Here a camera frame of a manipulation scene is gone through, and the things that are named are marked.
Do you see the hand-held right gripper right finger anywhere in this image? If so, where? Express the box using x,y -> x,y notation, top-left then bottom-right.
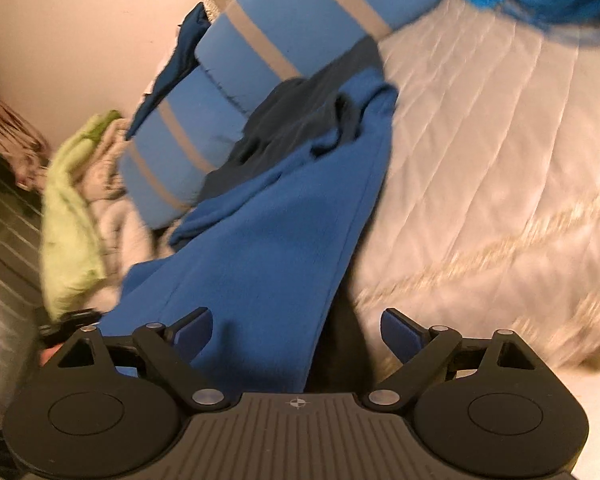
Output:
362,307 -> 546,411

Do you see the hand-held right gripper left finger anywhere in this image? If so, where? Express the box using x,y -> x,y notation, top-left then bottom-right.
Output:
55,307 -> 233,411

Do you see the blue fleece jacket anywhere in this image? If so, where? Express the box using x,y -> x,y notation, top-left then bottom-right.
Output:
100,37 -> 401,393

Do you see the white comforter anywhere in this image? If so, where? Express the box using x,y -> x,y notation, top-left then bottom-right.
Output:
87,195 -> 156,281

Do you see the green blanket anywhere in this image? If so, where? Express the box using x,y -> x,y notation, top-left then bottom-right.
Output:
40,110 -> 126,316

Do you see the beige blanket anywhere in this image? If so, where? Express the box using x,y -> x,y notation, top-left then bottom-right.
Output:
75,120 -> 146,201

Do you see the grey quilted bedspread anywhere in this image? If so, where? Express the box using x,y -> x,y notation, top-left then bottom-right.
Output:
305,0 -> 600,376

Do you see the blue grey-striped pillow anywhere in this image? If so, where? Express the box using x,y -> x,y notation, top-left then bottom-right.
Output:
195,0 -> 451,116
120,67 -> 251,226

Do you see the dark blue cloth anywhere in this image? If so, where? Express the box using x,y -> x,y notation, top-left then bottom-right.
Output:
127,2 -> 211,141

